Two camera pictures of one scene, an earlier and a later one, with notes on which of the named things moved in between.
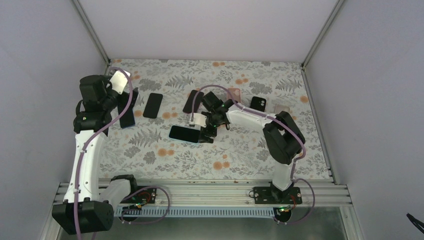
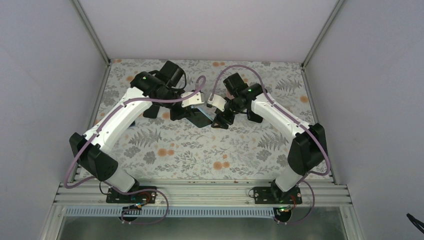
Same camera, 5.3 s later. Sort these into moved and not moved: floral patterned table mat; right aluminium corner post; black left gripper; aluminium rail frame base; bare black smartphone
Moved: black left gripper
Not moved: bare black smartphone; floral patterned table mat; aluminium rail frame base; right aluminium corner post
